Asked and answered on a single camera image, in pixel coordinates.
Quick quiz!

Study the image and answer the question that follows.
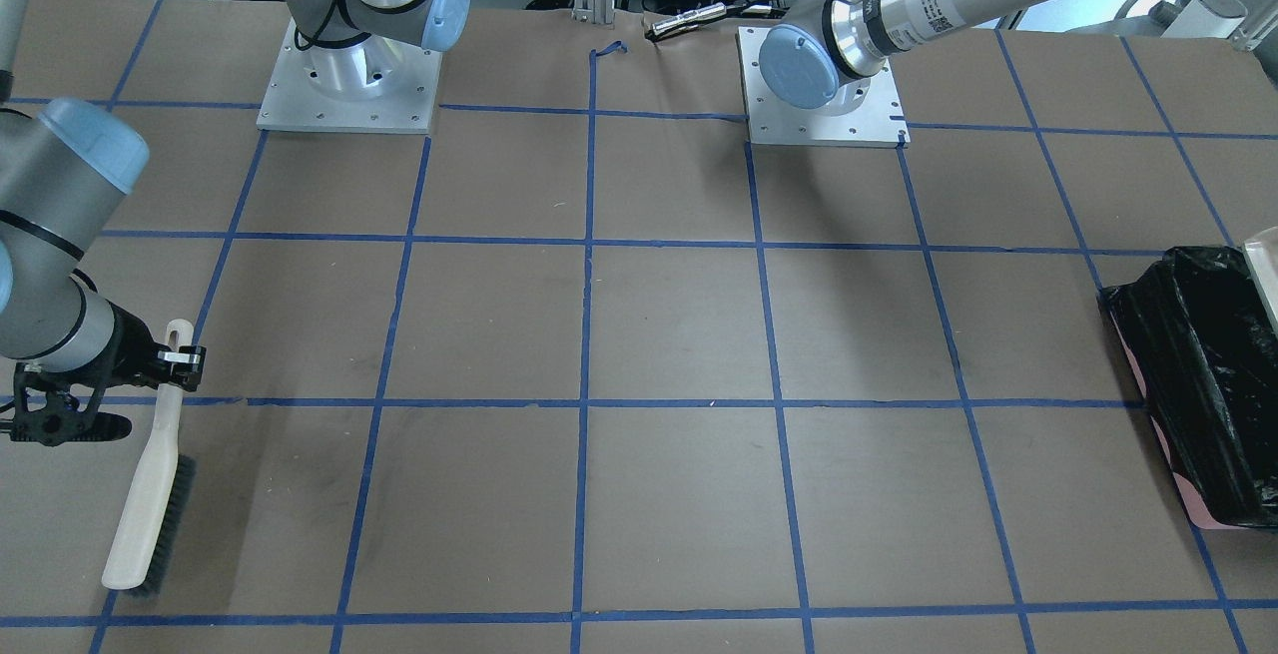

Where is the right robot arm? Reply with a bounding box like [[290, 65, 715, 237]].
[[1, 0, 473, 446]]

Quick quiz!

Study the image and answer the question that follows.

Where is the white hand brush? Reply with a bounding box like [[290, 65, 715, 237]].
[[101, 321, 206, 598]]

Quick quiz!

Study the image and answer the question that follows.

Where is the beige plastic dustpan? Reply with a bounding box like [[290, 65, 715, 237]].
[[1242, 226, 1278, 332]]

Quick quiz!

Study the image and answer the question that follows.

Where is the bin with black bag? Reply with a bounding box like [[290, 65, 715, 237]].
[[1098, 247, 1277, 530]]

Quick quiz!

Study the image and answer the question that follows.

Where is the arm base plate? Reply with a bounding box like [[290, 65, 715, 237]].
[[257, 20, 443, 135], [737, 26, 912, 148]]

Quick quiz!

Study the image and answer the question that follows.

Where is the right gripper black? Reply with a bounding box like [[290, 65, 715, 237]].
[[1, 305, 207, 446]]

